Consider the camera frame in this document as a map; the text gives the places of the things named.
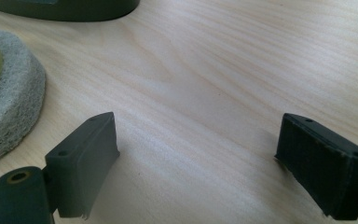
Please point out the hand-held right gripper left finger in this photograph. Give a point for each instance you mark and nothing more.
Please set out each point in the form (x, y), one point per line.
(80, 168)

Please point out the dark green round object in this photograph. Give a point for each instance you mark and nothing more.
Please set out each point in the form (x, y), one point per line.
(65, 9)

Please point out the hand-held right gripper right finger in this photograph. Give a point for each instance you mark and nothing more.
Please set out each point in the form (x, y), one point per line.
(323, 168)

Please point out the grey felt polishing wheel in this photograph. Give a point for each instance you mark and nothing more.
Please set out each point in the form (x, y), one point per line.
(15, 102)

